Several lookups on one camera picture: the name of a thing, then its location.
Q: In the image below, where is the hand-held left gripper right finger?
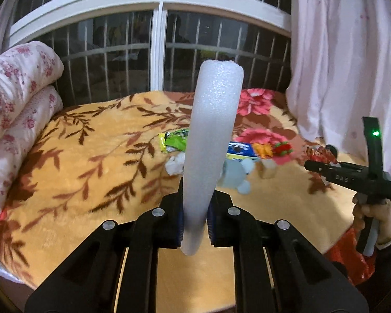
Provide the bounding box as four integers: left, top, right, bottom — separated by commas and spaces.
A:
207, 190, 369, 313

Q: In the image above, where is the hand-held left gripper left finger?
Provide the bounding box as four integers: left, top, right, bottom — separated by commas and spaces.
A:
24, 181, 186, 313

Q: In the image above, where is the red snack wrapper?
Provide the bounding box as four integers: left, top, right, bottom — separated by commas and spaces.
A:
306, 145, 339, 187

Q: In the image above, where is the blue cookie box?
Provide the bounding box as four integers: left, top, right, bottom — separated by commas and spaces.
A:
226, 142, 261, 161

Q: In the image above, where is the white foam tube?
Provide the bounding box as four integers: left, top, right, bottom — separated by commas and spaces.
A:
180, 59, 243, 257

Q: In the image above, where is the green snack wrapper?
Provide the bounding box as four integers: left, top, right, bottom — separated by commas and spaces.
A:
158, 129, 191, 154

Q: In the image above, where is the person's right hand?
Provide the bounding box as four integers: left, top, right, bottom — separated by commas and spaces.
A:
352, 194, 391, 246

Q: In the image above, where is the red strawberry toy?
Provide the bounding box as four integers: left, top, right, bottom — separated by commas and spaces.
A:
272, 141, 294, 165

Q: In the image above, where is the light blue plush toy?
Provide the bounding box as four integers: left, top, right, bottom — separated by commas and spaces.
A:
218, 158, 256, 195

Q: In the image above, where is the crumpled white tissue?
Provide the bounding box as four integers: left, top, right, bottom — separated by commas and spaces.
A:
164, 153, 185, 175

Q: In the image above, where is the red cloth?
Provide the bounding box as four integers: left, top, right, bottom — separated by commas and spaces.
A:
326, 228, 377, 287

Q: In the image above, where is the white pink floral curtain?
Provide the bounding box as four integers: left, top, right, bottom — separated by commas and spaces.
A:
285, 0, 391, 185

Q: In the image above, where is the yellow floral blanket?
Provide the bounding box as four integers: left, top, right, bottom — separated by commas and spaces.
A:
0, 88, 375, 313

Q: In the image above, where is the white barred window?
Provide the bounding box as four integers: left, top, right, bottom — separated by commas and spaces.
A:
7, 0, 294, 109

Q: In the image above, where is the white pink floral quilt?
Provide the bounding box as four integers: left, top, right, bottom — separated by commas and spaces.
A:
0, 41, 65, 216

